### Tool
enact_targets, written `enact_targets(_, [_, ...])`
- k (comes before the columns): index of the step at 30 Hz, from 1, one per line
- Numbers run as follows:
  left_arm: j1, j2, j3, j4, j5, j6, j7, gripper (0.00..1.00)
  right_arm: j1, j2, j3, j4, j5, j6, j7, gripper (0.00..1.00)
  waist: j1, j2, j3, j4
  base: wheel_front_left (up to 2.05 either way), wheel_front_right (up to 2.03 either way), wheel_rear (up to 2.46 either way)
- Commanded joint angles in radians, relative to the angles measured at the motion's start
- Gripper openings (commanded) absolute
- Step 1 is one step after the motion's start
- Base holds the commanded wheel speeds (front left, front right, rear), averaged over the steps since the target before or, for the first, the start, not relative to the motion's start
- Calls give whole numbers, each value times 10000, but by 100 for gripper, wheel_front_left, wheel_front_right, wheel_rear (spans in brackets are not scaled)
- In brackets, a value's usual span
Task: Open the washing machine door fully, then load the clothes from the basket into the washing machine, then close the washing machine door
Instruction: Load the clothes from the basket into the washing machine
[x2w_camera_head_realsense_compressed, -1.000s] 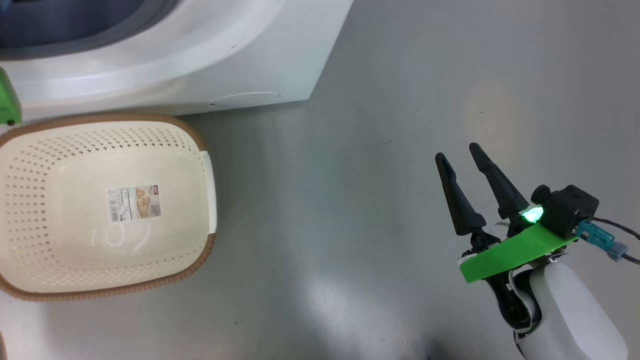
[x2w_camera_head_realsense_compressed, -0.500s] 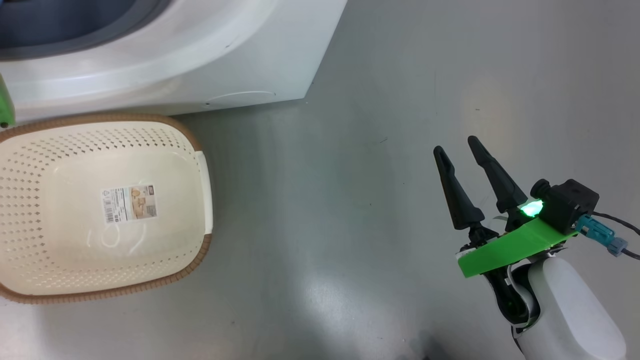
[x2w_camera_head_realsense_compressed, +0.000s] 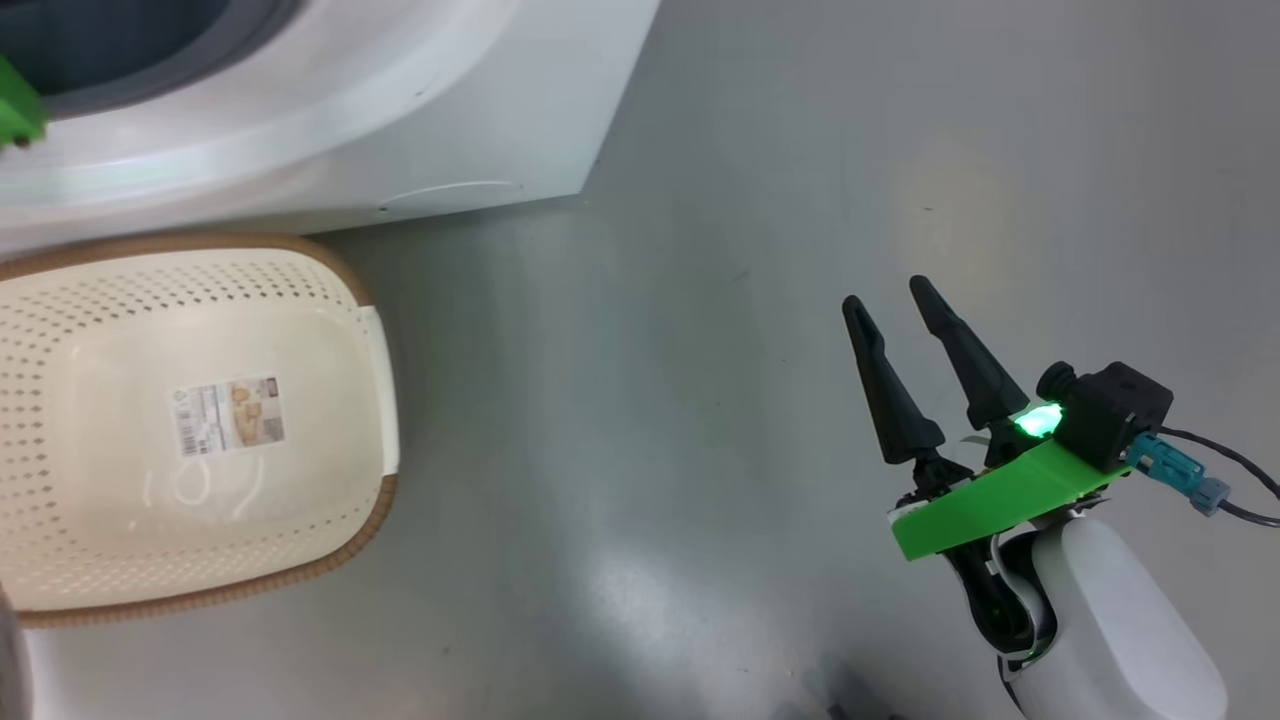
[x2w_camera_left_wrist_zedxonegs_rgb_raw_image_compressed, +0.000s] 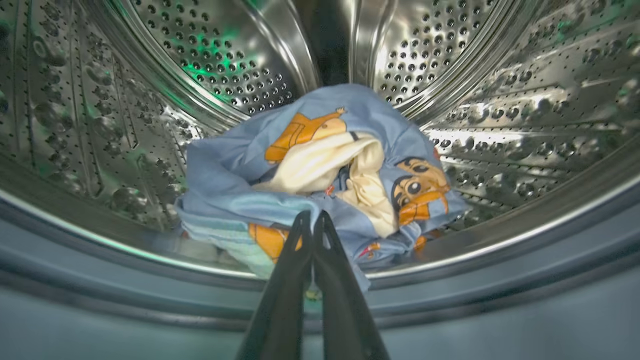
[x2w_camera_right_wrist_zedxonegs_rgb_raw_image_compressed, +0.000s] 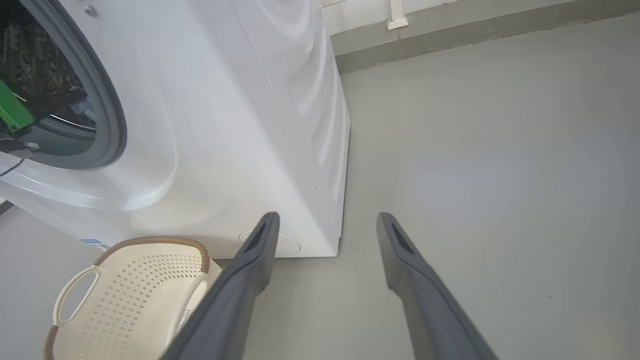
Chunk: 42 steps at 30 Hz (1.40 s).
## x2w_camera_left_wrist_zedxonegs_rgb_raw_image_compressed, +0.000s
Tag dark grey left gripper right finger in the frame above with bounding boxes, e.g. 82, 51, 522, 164
314, 211, 391, 360

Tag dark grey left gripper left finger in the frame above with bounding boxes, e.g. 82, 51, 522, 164
236, 211, 313, 360

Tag stainless steel washing machine drum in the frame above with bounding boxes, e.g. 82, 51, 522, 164
0, 0, 640, 281

